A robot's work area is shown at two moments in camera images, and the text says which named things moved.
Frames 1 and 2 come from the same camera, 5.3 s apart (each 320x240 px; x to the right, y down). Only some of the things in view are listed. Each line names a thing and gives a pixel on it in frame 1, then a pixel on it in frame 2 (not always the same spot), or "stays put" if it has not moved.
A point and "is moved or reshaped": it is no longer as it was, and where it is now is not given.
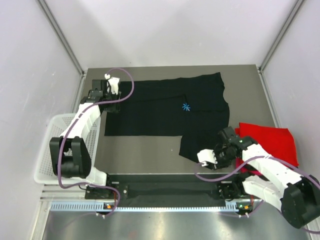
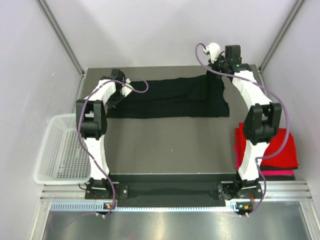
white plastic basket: [57, 125] stays put
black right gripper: [220, 165] -> [213, 65]
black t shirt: [193, 107] is moved or reshaped
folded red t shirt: [277, 142] stays put
